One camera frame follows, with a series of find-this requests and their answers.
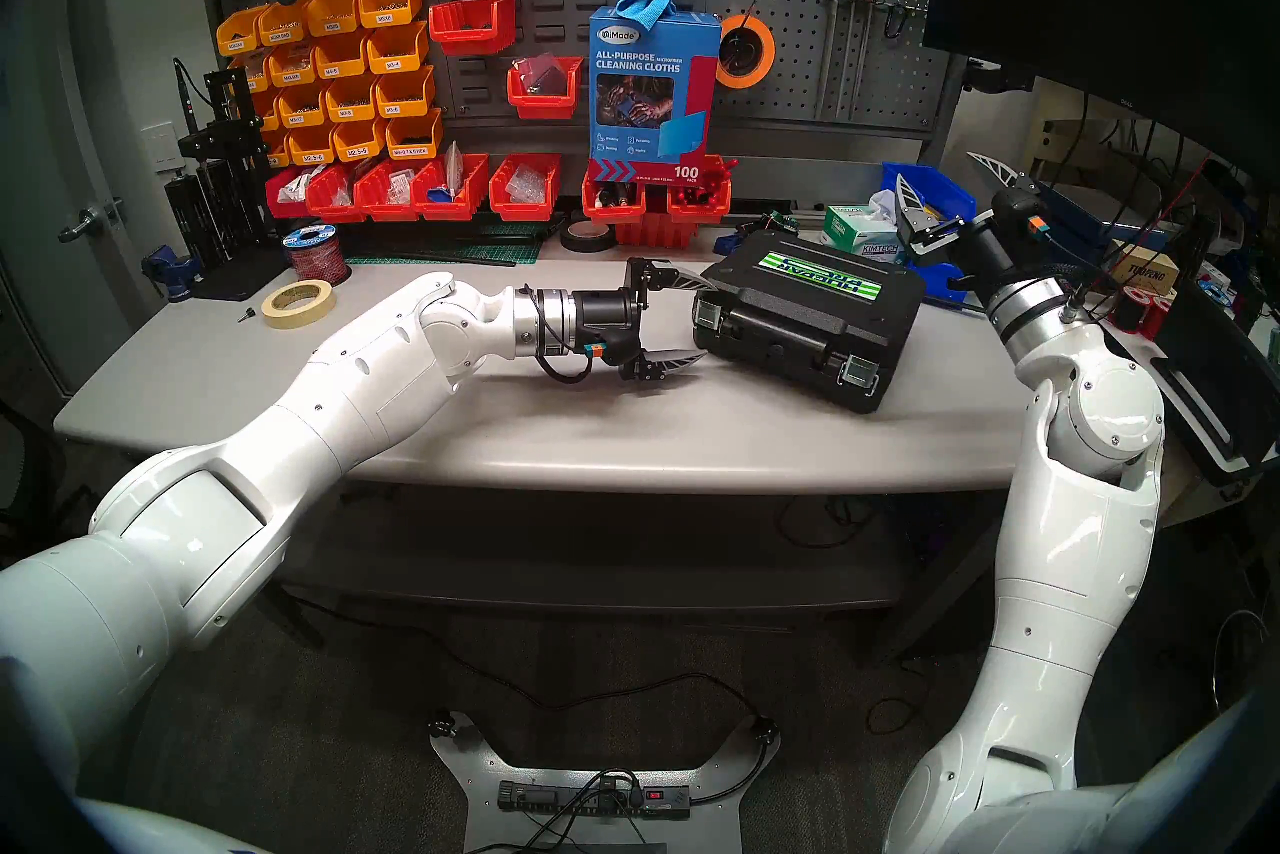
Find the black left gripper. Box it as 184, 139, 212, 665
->
575, 257, 721, 385

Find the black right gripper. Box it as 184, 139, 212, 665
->
895, 153, 1066, 300

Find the black plastic tool box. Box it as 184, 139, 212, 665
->
692, 230, 928, 415

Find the Kimtech wipes box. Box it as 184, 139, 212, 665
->
822, 190, 906, 263

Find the small cardboard box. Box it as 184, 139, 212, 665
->
1110, 242, 1183, 295

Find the black open case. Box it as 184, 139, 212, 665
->
1150, 282, 1280, 488

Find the blue plastic bin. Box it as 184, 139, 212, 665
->
880, 160, 979, 225
918, 260, 986, 305

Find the red plastic bin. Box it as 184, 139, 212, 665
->
355, 160, 423, 223
665, 155, 738, 225
265, 167, 319, 220
305, 164, 369, 223
428, 0, 519, 56

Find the red bin holding black parts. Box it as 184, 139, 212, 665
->
582, 170, 648, 225

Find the blue storage crate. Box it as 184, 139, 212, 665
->
1015, 182, 1181, 273

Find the green cutting mat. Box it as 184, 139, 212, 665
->
345, 222, 546, 266

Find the red bin holding screw bags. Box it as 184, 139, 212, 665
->
488, 154, 563, 223

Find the blue cleaning cloths carton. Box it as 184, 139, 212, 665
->
588, 5, 723, 185

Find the orange tape roll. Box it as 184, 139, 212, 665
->
716, 14, 777, 91

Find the red bin holding bag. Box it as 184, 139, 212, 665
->
507, 57, 584, 120

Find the orange bin labelled M4-0.7X8 HEX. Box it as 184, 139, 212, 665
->
385, 110, 444, 160

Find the orange bin labelled M3-6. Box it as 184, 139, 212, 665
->
374, 67, 438, 120

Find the orange bin labelled M2.5-5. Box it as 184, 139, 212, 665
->
331, 119, 389, 163

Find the beige masking tape roll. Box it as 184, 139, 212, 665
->
260, 279, 336, 330

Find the orange bin labelled M3-4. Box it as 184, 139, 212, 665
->
366, 22, 431, 75

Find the orange bin labelled M3-8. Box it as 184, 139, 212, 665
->
322, 77, 381, 123

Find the orange bin labelled M4-6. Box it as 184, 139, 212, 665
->
312, 34, 373, 81

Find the orange bin labelled M4X4X6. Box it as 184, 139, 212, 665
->
266, 44, 319, 90

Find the black soldering stand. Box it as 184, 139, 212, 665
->
163, 67, 291, 303

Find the black power strip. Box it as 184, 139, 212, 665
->
497, 780, 693, 821

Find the orange bin labelled M3X8 BAD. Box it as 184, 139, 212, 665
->
257, 2, 313, 48

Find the blue bench vise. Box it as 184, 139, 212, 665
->
140, 245, 206, 303

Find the orange bin labelled M3X5X4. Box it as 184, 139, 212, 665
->
216, 10, 269, 57

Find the black soldering iron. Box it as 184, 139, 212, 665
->
173, 59, 201, 138

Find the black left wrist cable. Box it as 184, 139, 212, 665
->
520, 287, 601, 385

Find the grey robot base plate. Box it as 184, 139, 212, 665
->
428, 712, 781, 854

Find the silver door handle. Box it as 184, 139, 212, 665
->
58, 199, 126, 245

